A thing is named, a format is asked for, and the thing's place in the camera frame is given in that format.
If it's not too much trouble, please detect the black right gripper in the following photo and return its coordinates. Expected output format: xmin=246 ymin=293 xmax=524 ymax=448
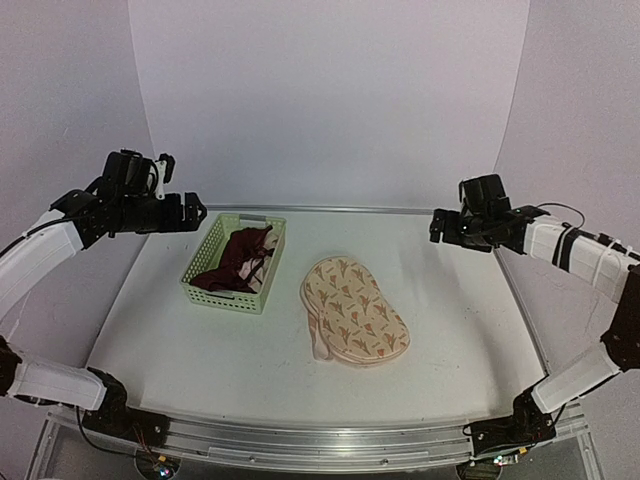
xmin=429 ymin=210 xmax=491 ymax=253

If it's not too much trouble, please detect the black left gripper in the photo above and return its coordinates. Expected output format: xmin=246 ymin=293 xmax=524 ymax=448
xmin=117 ymin=191 xmax=206 ymax=234

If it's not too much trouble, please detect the green plastic basket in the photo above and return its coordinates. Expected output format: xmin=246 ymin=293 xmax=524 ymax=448
xmin=180 ymin=213 xmax=286 ymax=315

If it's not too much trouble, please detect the dark red bra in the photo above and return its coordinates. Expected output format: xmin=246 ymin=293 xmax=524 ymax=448
xmin=190 ymin=225 xmax=275 ymax=295

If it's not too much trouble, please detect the floral mesh laundry bag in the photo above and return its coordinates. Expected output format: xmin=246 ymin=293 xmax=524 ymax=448
xmin=300 ymin=256 xmax=411 ymax=367

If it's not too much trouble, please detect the beige bra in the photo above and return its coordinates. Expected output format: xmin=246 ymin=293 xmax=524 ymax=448
xmin=235 ymin=227 xmax=280 ymax=294

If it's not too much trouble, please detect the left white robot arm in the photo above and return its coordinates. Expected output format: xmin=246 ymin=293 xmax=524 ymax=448
xmin=1 ymin=149 xmax=207 ymax=437

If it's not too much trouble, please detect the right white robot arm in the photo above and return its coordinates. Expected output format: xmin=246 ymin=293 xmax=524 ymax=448
xmin=429 ymin=173 xmax=639 ymax=443

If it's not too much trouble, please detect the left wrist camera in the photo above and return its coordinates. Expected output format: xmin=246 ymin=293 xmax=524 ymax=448
xmin=151 ymin=153 xmax=176 ymax=200

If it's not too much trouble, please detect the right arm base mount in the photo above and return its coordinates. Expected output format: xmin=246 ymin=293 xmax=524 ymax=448
xmin=462 ymin=395 xmax=556 ymax=460

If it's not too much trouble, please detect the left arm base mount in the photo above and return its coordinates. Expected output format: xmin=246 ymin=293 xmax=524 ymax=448
xmin=81 ymin=367 xmax=170 ymax=447

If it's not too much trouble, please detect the aluminium front rail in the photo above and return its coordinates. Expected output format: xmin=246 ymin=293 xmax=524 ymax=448
xmin=47 ymin=379 xmax=589 ymax=464

